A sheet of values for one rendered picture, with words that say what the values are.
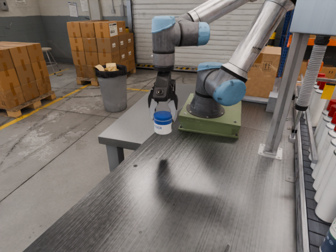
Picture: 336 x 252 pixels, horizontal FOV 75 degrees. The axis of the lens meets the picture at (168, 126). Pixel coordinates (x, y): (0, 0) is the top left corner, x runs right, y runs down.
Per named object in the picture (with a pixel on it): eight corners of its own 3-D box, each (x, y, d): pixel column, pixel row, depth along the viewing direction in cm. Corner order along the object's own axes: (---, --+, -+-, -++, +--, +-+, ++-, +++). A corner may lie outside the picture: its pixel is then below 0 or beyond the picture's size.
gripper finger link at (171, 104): (183, 115, 87) (175, 93, 84) (181, 121, 82) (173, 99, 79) (175, 116, 88) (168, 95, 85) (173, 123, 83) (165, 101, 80)
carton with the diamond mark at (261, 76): (270, 99, 137) (281, 54, 125) (231, 93, 146) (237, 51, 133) (272, 85, 161) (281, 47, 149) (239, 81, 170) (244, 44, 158)
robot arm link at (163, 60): (172, 54, 70) (148, 54, 72) (172, 69, 73) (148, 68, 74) (176, 51, 77) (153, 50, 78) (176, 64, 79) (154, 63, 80)
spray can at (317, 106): (317, 128, 97) (334, 83, 87) (304, 126, 99) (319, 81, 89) (316, 123, 101) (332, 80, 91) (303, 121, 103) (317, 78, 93)
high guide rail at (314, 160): (315, 164, 64) (317, 160, 63) (311, 163, 64) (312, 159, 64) (301, 75, 149) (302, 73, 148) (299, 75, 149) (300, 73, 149)
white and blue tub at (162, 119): (170, 135, 83) (170, 119, 79) (152, 133, 84) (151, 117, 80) (173, 127, 89) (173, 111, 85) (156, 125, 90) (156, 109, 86)
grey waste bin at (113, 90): (122, 115, 315) (117, 72, 286) (95, 111, 326) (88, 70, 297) (134, 104, 351) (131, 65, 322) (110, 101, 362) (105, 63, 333)
